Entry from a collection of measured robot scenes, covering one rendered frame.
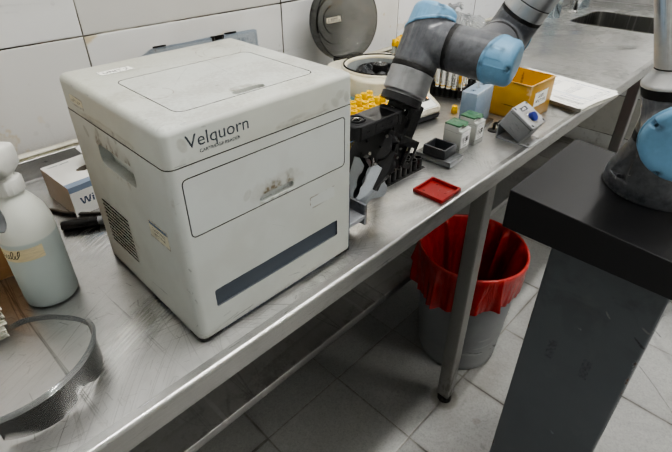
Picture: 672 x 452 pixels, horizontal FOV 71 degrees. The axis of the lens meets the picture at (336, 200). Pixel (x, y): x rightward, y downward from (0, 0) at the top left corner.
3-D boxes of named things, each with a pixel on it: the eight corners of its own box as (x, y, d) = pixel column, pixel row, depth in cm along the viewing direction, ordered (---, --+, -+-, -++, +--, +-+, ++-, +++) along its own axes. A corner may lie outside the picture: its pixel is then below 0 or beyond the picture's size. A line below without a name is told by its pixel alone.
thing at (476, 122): (473, 146, 112) (477, 119, 109) (456, 140, 115) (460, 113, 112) (482, 140, 115) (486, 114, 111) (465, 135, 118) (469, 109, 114)
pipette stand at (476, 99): (477, 134, 118) (483, 95, 113) (451, 127, 121) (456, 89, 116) (493, 122, 125) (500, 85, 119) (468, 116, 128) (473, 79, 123)
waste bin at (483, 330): (468, 405, 152) (492, 303, 128) (380, 342, 174) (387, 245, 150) (522, 339, 175) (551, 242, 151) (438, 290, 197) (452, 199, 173)
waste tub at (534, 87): (524, 124, 123) (532, 86, 118) (479, 110, 132) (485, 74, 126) (548, 111, 131) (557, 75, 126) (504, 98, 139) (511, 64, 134)
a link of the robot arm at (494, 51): (536, 29, 76) (471, 14, 80) (517, 45, 68) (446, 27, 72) (520, 76, 81) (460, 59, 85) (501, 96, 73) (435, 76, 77)
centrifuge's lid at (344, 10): (314, -24, 121) (297, -23, 127) (323, 75, 132) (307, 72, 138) (378, -30, 132) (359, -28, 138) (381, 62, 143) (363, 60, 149)
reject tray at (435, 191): (441, 204, 91) (442, 200, 90) (412, 191, 95) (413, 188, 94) (460, 191, 95) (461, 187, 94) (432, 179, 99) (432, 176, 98)
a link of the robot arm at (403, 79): (420, 69, 75) (380, 59, 80) (409, 97, 76) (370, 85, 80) (440, 82, 81) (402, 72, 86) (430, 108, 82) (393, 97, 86)
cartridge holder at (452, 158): (449, 169, 103) (451, 154, 101) (414, 156, 108) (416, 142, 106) (462, 160, 106) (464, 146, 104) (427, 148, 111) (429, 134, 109)
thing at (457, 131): (458, 154, 108) (462, 127, 105) (441, 148, 111) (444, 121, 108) (467, 149, 111) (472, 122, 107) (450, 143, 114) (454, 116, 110)
